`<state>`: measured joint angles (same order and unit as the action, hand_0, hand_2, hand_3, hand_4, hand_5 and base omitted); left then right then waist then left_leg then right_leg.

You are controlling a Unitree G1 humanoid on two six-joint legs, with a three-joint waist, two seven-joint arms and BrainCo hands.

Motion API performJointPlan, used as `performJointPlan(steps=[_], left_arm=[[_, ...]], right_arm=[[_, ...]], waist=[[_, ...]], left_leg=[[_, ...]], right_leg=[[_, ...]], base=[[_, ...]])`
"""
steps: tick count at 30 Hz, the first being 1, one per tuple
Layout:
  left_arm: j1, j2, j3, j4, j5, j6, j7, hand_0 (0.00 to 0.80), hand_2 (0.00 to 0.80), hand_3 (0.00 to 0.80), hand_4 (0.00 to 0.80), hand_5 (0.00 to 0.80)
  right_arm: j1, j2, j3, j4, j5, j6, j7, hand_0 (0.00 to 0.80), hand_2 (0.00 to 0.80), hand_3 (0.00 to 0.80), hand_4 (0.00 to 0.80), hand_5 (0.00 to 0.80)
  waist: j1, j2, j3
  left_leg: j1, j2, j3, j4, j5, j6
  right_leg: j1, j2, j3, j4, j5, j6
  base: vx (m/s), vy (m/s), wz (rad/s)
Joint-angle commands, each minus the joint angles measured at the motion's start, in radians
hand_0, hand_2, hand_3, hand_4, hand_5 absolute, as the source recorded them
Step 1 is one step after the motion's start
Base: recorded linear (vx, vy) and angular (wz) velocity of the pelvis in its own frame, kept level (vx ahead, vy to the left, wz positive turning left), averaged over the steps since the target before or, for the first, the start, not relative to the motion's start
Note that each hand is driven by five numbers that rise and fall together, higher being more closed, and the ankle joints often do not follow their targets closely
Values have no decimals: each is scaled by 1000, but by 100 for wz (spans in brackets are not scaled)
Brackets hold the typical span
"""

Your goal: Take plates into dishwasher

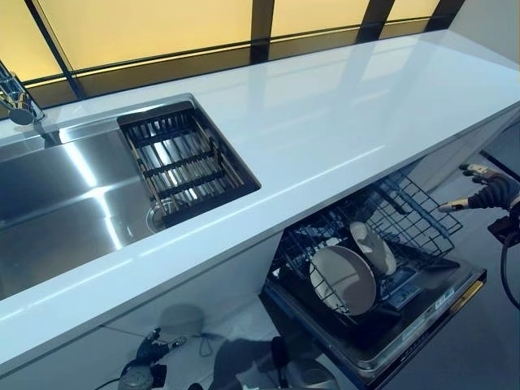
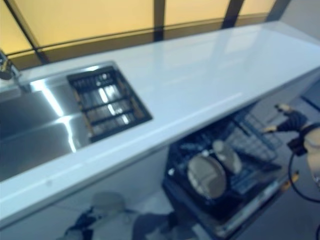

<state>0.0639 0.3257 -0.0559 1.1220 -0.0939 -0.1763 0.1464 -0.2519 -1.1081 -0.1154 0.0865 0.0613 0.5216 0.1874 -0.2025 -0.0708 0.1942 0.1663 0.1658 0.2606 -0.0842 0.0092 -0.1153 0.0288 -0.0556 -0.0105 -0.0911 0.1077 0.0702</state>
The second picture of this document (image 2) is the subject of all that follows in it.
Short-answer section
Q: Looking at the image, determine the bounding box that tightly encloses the left robot hand dark palm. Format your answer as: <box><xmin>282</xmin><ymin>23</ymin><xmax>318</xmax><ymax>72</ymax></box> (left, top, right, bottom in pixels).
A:
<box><xmin>73</xmin><ymin>208</ymin><xmax>100</xmax><ymax>236</ymax></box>

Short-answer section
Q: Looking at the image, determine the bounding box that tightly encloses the cream round plate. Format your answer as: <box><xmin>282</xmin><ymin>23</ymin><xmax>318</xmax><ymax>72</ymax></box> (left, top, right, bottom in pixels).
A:
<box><xmin>212</xmin><ymin>139</ymin><xmax>243</xmax><ymax>175</ymax></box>
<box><xmin>186</xmin><ymin>154</ymin><xmax>228</xmax><ymax>200</ymax></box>

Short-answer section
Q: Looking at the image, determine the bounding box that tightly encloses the black sink dish rack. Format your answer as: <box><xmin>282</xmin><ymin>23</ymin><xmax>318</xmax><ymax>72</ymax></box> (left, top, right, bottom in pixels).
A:
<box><xmin>66</xmin><ymin>65</ymin><xmax>153</xmax><ymax>144</ymax></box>

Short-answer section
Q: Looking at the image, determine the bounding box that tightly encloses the stainless steel sink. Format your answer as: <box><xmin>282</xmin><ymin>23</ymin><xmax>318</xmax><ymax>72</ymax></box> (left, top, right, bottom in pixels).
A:
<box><xmin>0</xmin><ymin>61</ymin><xmax>154</xmax><ymax>183</ymax></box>

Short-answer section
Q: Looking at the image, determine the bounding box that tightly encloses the dishwasher wire rack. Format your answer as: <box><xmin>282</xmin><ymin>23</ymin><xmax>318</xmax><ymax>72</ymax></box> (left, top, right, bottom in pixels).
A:
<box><xmin>169</xmin><ymin>111</ymin><xmax>285</xmax><ymax>208</ymax></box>

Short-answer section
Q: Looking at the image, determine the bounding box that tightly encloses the chrome pull-down faucet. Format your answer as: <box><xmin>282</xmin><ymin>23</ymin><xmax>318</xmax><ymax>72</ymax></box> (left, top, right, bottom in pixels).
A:
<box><xmin>0</xmin><ymin>48</ymin><xmax>31</xmax><ymax>94</ymax></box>

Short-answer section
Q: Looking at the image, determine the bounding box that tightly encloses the dishwasher lower rack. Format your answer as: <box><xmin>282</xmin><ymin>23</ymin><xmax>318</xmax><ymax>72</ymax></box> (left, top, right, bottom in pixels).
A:
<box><xmin>161</xmin><ymin>104</ymin><xmax>301</xmax><ymax>238</ymax></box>

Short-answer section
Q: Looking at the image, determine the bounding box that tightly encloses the right robot hand dark palm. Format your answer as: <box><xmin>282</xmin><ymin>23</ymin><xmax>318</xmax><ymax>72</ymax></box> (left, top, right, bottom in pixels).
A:
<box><xmin>261</xmin><ymin>103</ymin><xmax>309</xmax><ymax>134</ymax></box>

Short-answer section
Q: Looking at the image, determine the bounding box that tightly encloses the dark window frame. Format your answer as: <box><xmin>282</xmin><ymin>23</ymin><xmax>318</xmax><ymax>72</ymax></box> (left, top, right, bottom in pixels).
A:
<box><xmin>0</xmin><ymin>0</ymin><xmax>293</xmax><ymax>66</ymax></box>

